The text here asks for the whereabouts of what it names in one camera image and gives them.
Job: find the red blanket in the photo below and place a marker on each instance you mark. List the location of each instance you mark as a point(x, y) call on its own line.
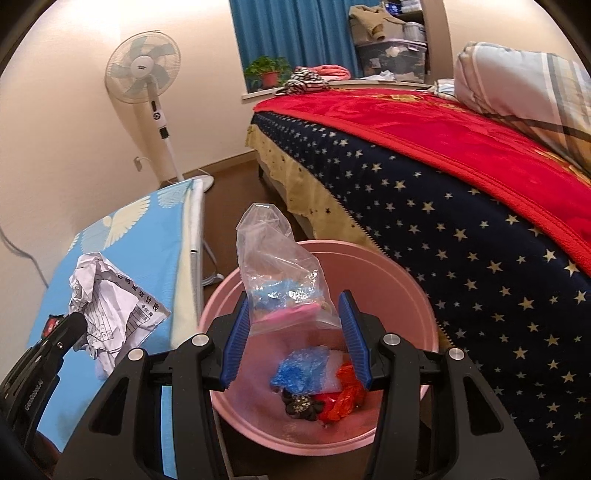
point(415, 124)

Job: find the potted green plant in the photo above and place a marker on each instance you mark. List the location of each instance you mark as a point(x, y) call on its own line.
point(268, 64)

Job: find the blue plastic bag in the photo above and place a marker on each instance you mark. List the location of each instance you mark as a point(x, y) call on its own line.
point(300, 369)

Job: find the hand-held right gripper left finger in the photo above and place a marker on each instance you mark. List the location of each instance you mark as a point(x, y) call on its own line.
point(235, 346)

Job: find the white folded cloth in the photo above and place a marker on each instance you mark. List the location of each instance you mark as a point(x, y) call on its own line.
point(447, 88)

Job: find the pink plastic bin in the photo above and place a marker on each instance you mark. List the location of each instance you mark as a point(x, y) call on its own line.
point(392, 286)

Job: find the red plastic bag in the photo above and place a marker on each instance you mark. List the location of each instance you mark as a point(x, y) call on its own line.
point(341, 401)

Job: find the white table frame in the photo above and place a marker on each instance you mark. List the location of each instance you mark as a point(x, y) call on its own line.
point(197, 258)

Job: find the gold bed skirt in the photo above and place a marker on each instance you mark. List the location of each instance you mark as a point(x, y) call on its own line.
point(295, 184)

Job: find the blue printed tablecloth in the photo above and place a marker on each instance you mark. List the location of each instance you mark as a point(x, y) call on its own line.
point(152, 240)

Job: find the clear storage box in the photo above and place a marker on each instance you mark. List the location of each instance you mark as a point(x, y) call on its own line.
point(392, 60)

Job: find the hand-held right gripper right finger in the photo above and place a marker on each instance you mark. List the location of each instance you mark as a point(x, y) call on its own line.
point(355, 341)

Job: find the star-patterned bed with red blanket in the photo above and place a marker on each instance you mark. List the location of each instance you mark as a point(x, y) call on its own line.
point(461, 254)

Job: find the black patterned cloth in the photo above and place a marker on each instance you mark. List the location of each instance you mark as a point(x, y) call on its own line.
point(300, 406)

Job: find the small grey lidded box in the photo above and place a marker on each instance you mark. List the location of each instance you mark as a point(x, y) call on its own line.
point(413, 31)

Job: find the blue curtain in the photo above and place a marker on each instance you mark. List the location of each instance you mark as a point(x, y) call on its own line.
point(286, 32)

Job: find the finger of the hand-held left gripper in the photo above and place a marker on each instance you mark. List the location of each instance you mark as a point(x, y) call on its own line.
point(74, 330)

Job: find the clear plastic bag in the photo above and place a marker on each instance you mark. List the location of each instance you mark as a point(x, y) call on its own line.
point(277, 258)

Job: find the white standing fan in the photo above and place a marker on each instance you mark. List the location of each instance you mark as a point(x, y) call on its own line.
point(138, 64)

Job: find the beige jacket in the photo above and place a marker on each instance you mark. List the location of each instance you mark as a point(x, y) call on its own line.
point(369, 18)

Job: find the plaid pillow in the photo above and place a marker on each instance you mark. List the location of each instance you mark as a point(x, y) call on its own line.
point(517, 87)

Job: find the black white striped cloth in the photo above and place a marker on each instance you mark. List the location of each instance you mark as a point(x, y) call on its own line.
point(304, 82)

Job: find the bookshelf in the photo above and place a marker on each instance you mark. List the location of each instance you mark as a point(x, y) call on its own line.
point(406, 9)

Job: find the pink cloth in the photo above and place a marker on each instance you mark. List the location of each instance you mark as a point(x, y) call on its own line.
point(334, 71)

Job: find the printed paper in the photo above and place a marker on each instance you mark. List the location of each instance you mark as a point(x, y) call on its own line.
point(115, 300)

